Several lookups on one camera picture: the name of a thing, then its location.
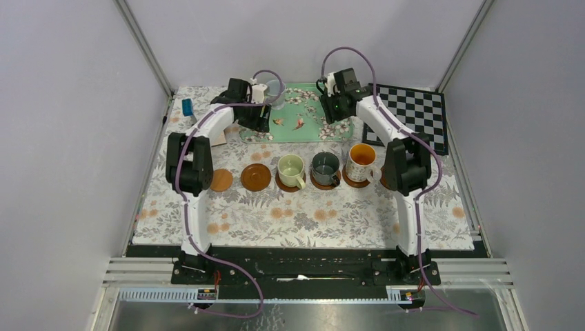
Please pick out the brown wooden coaster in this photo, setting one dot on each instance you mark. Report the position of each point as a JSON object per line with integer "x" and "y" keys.
{"x": 255, "y": 177}
{"x": 320, "y": 186}
{"x": 383, "y": 180}
{"x": 283, "y": 186}
{"x": 351, "y": 183}

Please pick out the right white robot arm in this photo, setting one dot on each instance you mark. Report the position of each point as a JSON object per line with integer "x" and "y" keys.
{"x": 407, "y": 165}

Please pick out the light blue mug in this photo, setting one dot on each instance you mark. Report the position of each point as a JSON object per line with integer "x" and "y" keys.
{"x": 276, "y": 93}

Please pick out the blue block on stand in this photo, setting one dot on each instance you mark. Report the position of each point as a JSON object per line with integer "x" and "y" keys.
{"x": 188, "y": 110}

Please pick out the patterned mug orange inside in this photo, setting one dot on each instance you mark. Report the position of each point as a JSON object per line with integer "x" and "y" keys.
{"x": 360, "y": 165}

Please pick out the black white chessboard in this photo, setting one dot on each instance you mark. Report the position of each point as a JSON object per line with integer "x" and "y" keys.
{"x": 420, "y": 110}

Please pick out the light wooden block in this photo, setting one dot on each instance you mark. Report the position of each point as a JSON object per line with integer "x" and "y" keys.
{"x": 219, "y": 140}

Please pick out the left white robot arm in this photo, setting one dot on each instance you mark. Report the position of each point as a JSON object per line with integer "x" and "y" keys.
{"x": 189, "y": 165}

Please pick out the pale green mug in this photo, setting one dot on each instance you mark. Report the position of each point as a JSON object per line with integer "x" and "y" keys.
{"x": 291, "y": 171}

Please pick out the small light wooden coaster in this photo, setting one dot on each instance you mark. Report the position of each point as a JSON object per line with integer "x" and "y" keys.
{"x": 222, "y": 180}

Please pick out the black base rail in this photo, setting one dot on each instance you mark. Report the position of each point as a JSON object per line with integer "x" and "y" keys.
{"x": 285, "y": 273}

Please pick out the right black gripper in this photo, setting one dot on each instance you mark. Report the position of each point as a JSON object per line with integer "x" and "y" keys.
{"x": 330, "y": 115}

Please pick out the dark green mug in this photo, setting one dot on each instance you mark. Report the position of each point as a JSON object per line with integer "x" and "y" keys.
{"x": 324, "y": 168}

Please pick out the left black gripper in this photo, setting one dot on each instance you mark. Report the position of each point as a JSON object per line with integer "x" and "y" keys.
{"x": 258, "y": 123}

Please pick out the green serving tray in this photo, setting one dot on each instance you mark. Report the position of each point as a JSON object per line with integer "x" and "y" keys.
{"x": 300, "y": 120}

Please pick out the floral tablecloth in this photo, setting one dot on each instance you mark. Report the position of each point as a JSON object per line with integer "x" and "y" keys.
{"x": 344, "y": 217}

